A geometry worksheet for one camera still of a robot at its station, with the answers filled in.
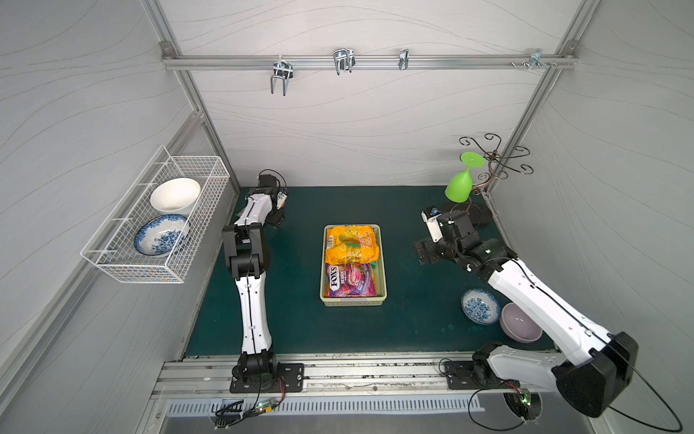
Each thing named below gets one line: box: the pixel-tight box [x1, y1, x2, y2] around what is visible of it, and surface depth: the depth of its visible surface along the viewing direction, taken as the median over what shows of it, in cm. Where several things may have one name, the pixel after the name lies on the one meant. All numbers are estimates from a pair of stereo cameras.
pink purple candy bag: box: [324, 263, 377, 298], surface depth 86 cm
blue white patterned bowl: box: [460, 288, 502, 325], surface depth 86 cm
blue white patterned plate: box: [133, 213, 188, 256], surface depth 65 cm
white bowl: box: [150, 177, 202, 214], surface depth 71 cm
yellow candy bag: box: [325, 225, 380, 265], surface depth 91 cm
